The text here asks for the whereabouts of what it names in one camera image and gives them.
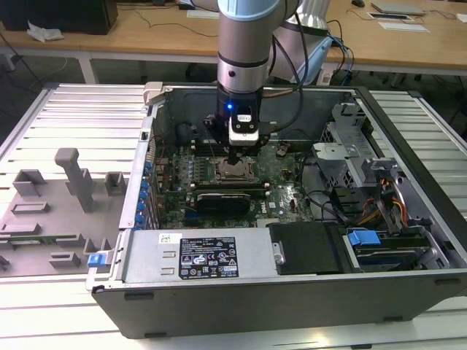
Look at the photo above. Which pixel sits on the silver green CPU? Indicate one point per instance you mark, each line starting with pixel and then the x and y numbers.
pixel 237 174

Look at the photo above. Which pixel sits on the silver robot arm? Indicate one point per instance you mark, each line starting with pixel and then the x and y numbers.
pixel 242 43

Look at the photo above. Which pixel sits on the CPU socket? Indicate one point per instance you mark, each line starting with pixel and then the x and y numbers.
pixel 245 178

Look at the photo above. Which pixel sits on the blue slot clip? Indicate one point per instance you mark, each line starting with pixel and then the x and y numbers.
pixel 143 197
pixel 138 219
pixel 144 186
pixel 148 167
pixel 140 208

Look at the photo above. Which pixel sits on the blue expansion slot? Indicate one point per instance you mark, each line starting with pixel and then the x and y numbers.
pixel 193 219

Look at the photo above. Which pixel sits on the black drive cover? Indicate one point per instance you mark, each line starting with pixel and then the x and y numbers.
pixel 306 248

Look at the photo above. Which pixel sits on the grey case latch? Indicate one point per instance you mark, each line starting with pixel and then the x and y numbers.
pixel 153 91

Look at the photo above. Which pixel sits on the green motherboard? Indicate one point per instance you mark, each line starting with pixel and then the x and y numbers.
pixel 277 175

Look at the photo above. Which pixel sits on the pale blue teach pendant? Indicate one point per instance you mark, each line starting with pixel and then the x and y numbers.
pixel 313 58

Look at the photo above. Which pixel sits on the black RAM stick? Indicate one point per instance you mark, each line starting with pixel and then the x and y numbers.
pixel 226 189

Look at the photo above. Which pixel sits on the black graphics card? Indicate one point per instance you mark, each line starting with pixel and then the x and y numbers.
pixel 222 206

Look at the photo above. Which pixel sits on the wooden desk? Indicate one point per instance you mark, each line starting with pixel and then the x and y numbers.
pixel 401 47
pixel 146 36

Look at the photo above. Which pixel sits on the metal disk bay cage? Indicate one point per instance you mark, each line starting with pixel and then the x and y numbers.
pixel 335 160

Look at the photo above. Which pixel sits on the black computer mouse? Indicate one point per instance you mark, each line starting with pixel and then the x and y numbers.
pixel 358 3

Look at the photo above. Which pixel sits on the white black strip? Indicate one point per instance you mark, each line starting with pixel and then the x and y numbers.
pixel 390 16

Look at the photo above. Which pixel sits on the silver power supply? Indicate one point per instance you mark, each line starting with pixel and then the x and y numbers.
pixel 153 255

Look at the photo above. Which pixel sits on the white paper sheet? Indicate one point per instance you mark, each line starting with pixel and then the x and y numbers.
pixel 403 27

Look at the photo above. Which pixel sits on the silver laptop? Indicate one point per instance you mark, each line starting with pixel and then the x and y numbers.
pixel 397 8

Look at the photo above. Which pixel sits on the hard disk in blue carrier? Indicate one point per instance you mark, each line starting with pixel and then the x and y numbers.
pixel 363 240

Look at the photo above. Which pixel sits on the black computer tower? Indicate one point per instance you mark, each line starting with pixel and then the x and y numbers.
pixel 54 14

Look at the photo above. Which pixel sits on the white crumpled cloth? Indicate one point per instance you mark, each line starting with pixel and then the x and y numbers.
pixel 44 33

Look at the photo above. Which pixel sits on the black grey PC case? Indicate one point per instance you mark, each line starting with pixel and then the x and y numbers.
pixel 219 310

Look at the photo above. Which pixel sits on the blue case latch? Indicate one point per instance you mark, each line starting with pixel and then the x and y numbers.
pixel 95 260

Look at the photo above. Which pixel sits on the grey parts rack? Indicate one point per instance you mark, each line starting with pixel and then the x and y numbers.
pixel 54 218

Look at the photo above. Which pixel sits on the green RAM stick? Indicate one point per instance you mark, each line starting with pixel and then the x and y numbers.
pixel 33 241

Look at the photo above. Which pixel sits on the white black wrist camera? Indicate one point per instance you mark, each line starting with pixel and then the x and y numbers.
pixel 243 136

